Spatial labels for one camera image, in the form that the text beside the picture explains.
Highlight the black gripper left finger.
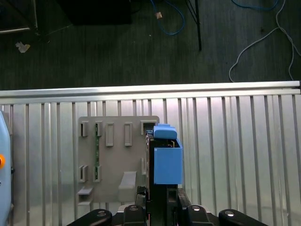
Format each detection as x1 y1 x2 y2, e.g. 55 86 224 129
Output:
67 186 148 226

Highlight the blue floor cable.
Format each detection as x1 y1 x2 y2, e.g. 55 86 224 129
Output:
150 0 187 36

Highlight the black stand leg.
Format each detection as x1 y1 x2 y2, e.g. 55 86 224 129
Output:
185 0 203 51

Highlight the metal floor frame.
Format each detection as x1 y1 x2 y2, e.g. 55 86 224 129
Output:
0 0 40 36

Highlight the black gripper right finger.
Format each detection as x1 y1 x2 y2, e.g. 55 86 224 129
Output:
177 187 269 226

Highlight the pale blue teach pendant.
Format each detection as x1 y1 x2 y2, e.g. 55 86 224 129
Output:
0 110 14 226

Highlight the hard disk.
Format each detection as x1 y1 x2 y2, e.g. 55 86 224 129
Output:
144 123 184 226

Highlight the crumpled paper scrap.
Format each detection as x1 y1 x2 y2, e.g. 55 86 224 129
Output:
15 41 31 54

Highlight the grey parts rack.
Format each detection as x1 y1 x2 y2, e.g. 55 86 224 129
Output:
77 115 160 206

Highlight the white floor cable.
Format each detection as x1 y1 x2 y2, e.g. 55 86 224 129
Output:
229 0 296 83

